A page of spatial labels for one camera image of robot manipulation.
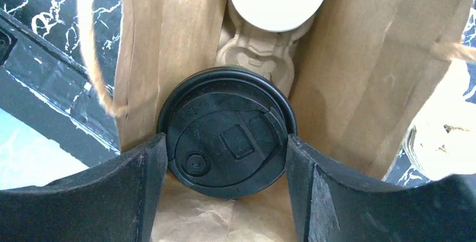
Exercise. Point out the stack of pulp cup carriers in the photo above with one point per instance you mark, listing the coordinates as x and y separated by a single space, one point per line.
441 139

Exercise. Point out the single pulp cup carrier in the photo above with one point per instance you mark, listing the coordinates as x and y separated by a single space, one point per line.
262 52

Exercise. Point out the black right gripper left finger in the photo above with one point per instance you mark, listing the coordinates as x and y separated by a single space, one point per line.
113 201

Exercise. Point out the single black cup lid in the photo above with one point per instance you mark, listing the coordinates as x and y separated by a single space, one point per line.
226 132

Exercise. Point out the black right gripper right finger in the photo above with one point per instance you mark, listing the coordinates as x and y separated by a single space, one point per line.
332 202

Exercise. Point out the green paper bag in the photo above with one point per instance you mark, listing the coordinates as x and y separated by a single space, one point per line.
362 72

